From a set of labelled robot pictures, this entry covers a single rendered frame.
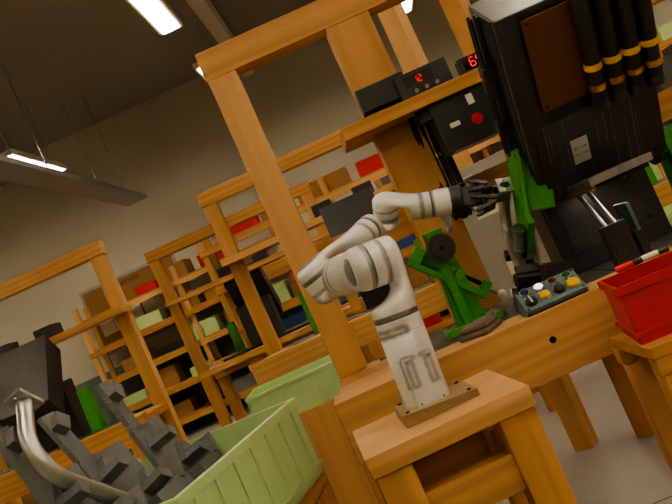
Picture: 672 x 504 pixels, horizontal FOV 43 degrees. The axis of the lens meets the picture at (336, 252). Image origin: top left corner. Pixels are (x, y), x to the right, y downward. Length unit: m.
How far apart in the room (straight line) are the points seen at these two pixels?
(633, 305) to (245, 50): 1.42
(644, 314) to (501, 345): 0.37
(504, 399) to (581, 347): 0.49
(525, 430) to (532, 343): 0.44
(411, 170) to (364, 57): 0.37
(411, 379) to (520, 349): 0.41
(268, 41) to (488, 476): 1.53
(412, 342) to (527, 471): 0.31
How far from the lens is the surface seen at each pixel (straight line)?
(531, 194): 2.24
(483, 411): 1.56
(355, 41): 2.63
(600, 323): 2.02
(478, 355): 1.97
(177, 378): 12.02
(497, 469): 1.60
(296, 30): 2.65
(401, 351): 1.64
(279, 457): 1.72
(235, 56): 2.64
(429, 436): 1.55
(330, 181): 9.24
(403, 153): 2.57
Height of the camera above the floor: 1.16
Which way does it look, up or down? 1 degrees up
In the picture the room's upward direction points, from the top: 24 degrees counter-clockwise
